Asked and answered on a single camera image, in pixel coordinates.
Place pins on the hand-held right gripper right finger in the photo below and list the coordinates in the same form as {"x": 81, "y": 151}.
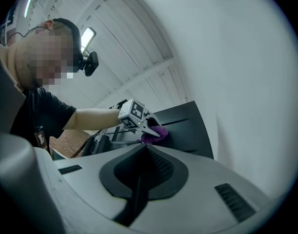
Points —
{"x": 200, "y": 203}

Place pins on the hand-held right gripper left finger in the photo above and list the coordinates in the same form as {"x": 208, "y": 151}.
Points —
{"x": 85, "y": 199}

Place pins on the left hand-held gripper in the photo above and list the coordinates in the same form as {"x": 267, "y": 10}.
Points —
{"x": 136, "y": 111}

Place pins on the purple cleaning cloth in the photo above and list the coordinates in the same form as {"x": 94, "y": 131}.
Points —
{"x": 148, "y": 139}

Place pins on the person's left forearm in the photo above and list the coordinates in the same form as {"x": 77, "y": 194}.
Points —
{"x": 95, "y": 118}

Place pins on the person's black t-shirt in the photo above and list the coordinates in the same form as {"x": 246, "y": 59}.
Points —
{"x": 41, "y": 113}

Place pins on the rectangular ceiling panel light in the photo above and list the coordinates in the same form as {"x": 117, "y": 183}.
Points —
{"x": 89, "y": 35}

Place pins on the person's head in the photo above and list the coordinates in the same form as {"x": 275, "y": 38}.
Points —
{"x": 36, "y": 57}

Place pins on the black head-worn camera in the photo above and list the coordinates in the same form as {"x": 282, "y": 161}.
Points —
{"x": 91, "y": 62}

